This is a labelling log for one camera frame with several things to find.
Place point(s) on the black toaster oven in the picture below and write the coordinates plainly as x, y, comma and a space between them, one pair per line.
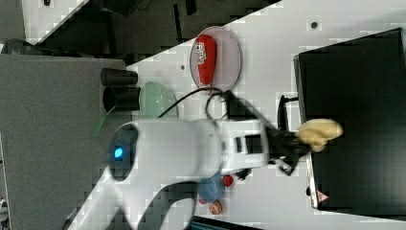
360, 84

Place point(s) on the small red toy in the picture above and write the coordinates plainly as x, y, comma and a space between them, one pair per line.
227, 180

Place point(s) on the red ketchup bottle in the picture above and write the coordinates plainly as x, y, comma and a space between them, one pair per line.
205, 53

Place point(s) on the yellow plush banana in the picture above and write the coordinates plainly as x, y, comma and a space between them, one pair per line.
317, 132

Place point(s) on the orange slice toy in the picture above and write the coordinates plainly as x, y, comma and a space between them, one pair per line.
215, 208

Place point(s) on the green perforated colander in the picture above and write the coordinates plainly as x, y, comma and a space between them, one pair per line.
154, 99

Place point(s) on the black pot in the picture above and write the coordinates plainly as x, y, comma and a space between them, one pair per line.
121, 98

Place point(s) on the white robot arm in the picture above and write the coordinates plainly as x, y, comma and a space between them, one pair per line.
153, 168

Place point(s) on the red strawberry toy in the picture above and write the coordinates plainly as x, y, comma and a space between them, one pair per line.
201, 200

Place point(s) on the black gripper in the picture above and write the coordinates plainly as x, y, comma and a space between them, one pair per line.
284, 148

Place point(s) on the black cylinder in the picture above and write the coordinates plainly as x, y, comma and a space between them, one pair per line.
116, 77

